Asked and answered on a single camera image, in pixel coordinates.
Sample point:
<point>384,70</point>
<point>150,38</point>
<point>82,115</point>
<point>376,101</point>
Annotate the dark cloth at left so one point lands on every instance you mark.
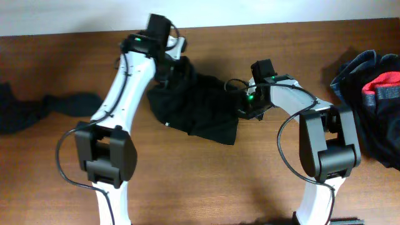
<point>18,115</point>

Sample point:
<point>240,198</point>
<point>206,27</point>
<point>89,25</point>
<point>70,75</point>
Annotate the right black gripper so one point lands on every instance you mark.
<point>250,113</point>

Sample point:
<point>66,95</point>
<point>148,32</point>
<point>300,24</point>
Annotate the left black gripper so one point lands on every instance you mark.
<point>165,74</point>

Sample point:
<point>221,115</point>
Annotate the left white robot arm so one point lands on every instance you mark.
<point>105,149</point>

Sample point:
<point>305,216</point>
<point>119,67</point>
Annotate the red and grey garment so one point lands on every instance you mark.
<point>385,86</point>

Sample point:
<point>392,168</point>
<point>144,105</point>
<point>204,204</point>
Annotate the black t-shirt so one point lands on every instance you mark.
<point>200,105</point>

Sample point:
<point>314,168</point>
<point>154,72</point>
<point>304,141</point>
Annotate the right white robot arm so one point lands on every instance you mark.
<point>328,141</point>

